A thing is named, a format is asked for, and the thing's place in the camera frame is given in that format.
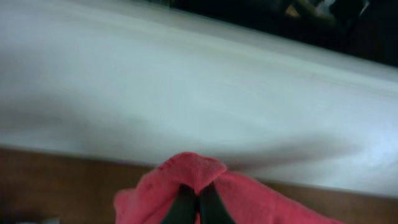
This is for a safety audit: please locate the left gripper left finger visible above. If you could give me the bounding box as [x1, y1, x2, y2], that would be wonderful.
[161, 185, 197, 224]

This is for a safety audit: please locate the red printed t-shirt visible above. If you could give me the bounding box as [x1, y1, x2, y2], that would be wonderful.
[114, 152, 334, 224]

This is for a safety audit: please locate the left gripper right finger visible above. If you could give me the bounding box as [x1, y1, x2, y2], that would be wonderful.
[198, 183, 236, 224]

